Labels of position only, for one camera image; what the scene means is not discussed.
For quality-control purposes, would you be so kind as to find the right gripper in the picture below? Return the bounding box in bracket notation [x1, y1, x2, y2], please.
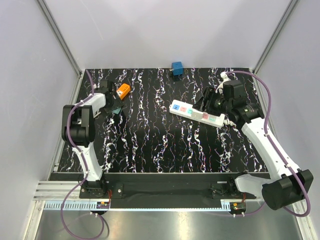
[192, 86, 232, 117]

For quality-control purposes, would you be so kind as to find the teal plug adapter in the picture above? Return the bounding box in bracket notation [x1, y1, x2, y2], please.
[112, 107, 122, 115]

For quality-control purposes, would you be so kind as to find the white cube adapter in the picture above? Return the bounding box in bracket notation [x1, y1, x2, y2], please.
[191, 109, 203, 120]

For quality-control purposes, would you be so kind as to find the white multicolour power strip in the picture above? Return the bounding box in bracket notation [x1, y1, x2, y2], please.
[169, 99, 225, 128]

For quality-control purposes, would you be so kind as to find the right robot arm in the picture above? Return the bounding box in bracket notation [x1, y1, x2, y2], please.
[192, 80, 314, 210]

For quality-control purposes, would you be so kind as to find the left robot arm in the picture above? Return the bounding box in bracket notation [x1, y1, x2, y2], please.
[61, 80, 131, 198]

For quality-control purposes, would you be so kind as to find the orange power strip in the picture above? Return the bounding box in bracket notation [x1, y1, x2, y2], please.
[116, 83, 131, 101]

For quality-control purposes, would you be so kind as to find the blue cube adapter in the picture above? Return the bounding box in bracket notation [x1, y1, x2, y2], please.
[171, 61, 184, 76]

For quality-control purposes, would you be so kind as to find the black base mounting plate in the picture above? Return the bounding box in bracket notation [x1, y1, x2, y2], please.
[79, 171, 256, 210]

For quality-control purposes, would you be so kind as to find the white power strip cord plug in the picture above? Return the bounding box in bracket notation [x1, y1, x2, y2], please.
[223, 118, 237, 127]

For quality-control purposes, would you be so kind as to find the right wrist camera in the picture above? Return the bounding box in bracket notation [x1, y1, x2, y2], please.
[215, 72, 231, 94]

